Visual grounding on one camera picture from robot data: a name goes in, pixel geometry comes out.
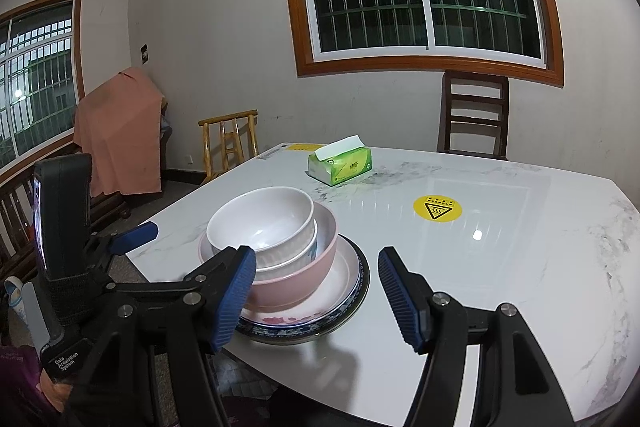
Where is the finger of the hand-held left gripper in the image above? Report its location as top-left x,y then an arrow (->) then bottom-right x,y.
90,222 -> 160,258
107,276 -> 187,304

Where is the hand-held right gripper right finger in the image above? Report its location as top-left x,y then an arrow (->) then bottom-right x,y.
377,246 -> 577,427

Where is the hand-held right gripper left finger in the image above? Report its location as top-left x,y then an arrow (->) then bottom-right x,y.
59,245 -> 258,427

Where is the large pink bowl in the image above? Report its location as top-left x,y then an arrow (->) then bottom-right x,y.
243,202 -> 339,314

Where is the white plate with pink flower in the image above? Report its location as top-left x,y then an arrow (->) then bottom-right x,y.
198,231 -> 362,328

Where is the white bowl with blue base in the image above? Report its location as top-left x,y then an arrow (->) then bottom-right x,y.
252,217 -> 319,273

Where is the white bowl with pink base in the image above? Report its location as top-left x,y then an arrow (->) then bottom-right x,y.
206,186 -> 316,268

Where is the dark slatted wooden chair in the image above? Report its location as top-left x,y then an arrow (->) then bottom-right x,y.
0,174 -> 58,293

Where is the white and blue mug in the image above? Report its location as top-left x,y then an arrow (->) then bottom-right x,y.
4,276 -> 27,324

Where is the round yellow warning sticker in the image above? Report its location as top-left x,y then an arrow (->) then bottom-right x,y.
413,195 -> 464,225

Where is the salmon orange cloth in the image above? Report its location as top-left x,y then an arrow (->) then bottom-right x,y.
73,67 -> 166,197

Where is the light bamboo chair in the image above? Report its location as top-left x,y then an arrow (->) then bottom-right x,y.
198,109 -> 260,186

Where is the green tissue pack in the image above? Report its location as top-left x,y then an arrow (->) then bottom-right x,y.
306,135 -> 374,187

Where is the person's purple clothing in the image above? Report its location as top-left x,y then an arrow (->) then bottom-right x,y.
0,342 -> 68,427

